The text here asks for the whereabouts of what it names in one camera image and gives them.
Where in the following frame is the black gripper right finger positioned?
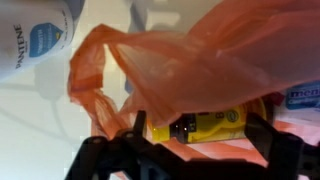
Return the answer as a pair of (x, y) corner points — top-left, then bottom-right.
(244, 112), (320, 180)

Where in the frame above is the blue mentos box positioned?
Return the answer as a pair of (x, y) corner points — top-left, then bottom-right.
(284, 80), (320, 111)

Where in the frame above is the red plastic bag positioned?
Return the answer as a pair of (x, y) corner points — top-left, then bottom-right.
(67, 0), (320, 168)

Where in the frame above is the brown bottle with yellow lid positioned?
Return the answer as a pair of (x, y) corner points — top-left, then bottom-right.
(146, 96), (276, 145)

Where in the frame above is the white Pantene bottle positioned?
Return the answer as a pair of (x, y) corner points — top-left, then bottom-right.
(0, 0), (86, 83)

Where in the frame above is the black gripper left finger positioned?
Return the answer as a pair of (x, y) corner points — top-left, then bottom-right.
(64, 110), (188, 180)

